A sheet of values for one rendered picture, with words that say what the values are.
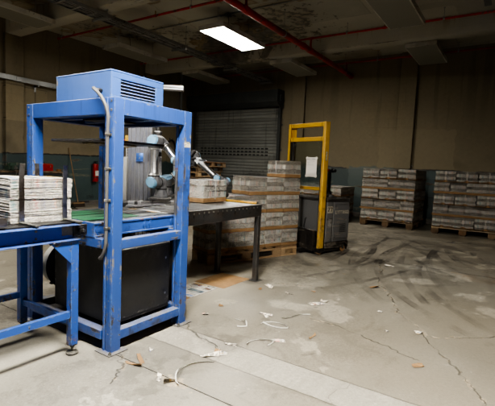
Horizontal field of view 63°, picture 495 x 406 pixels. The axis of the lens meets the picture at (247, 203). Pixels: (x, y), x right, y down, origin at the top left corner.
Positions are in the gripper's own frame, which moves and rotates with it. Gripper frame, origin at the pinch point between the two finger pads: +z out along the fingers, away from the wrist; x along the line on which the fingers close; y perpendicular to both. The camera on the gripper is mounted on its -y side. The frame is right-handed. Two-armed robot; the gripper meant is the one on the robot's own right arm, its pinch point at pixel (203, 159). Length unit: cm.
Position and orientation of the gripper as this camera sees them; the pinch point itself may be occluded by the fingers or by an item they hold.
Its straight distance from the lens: 398.6
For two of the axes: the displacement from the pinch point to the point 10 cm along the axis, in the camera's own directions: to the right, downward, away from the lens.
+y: -1.0, 9.9, -0.4
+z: 9.3, 0.8, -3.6
